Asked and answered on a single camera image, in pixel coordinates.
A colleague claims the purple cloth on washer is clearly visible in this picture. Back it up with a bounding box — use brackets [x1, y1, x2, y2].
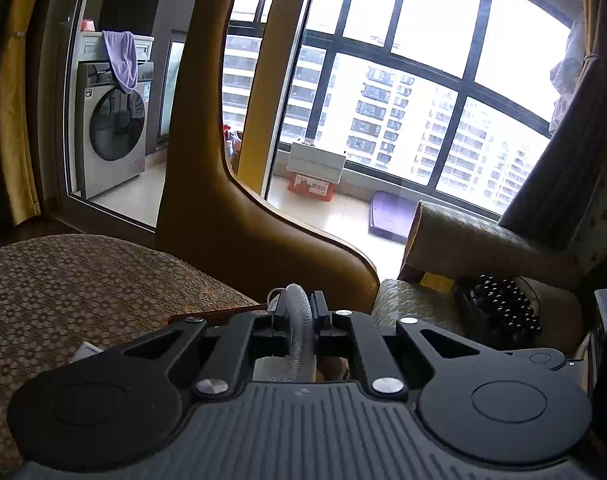
[102, 30, 138, 94]

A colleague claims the brown leather chair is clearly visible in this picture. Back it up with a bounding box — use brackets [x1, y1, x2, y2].
[155, 0, 379, 313]

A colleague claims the purple floor mat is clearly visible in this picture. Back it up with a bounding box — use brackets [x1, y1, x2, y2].
[369, 191, 417, 244]

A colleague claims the white cardboard box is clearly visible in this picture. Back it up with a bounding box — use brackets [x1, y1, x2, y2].
[286, 142, 346, 184]

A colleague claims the white mesh face mask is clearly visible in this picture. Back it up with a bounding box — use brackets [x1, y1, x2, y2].
[253, 284, 317, 382]

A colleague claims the red storage box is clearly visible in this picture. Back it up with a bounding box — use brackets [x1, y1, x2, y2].
[167, 304, 267, 326]

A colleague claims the washing machine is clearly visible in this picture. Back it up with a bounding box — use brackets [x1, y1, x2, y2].
[75, 32, 155, 200]

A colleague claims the patterned cushion roll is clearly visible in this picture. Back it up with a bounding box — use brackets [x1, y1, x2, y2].
[399, 202, 581, 289]

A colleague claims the black spiky massage mat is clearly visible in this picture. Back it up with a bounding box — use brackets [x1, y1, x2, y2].
[455, 274, 542, 350]

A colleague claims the yellow curtain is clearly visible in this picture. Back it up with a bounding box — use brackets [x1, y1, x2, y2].
[0, 0, 41, 226]

